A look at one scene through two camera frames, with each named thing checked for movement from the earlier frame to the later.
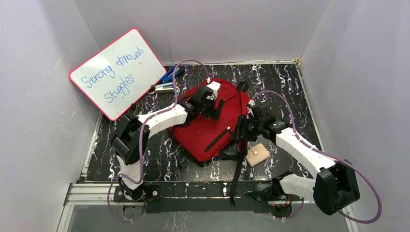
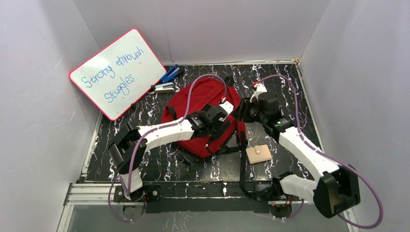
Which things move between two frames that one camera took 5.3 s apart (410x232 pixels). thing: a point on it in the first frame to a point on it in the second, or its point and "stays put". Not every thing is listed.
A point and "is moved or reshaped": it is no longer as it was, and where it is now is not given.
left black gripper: [212, 104] to [216, 121]
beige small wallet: [256, 153] stays put
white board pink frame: [117, 75] stays put
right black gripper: [242, 122] to [245, 106]
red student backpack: [204, 139] is moved or reshaped
